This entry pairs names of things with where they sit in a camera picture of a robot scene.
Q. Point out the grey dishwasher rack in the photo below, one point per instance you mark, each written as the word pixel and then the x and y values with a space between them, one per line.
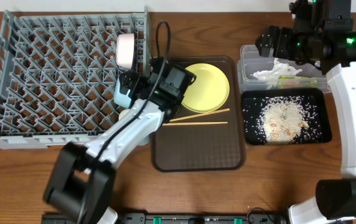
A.
pixel 58 75

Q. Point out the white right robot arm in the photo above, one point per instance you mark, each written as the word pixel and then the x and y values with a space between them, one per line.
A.
pixel 323 36

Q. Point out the clear plastic bin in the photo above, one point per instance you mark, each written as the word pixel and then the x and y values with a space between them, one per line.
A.
pixel 251 62

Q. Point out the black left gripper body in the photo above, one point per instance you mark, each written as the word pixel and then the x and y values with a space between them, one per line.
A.
pixel 131 83

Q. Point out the rice food waste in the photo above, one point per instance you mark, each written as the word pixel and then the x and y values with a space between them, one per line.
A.
pixel 281 120

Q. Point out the yellow plate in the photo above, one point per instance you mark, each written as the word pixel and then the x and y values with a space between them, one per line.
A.
pixel 209 91

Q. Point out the brown serving tray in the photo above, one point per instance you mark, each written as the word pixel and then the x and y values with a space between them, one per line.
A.
pixel 207 147

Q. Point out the black waste tray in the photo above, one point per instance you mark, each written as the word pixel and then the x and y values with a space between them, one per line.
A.
pixel 316 93

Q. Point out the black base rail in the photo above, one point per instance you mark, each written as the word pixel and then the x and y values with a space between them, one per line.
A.
pixel 140 218

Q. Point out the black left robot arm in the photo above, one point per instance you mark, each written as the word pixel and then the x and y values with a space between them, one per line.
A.
pixel 81 182

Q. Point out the wooden chopstick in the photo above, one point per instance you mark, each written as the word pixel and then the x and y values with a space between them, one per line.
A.
pixel 196 123
pixel 200 114

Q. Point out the light blue bowl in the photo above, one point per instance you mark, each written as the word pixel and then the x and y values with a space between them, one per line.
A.
pixel 123 94

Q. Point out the green wrapper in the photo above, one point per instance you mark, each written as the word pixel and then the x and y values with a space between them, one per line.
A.
pixel 296 82

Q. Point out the white cup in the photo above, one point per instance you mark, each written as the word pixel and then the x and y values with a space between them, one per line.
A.
pixel 123 113

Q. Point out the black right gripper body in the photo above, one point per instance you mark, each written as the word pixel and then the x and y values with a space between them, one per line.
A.
pixel 300 47

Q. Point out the white tissue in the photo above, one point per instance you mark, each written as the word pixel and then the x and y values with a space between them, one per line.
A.
pixel 279 69

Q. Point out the pink bowl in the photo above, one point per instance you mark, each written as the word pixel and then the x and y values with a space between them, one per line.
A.
pixel 125 50

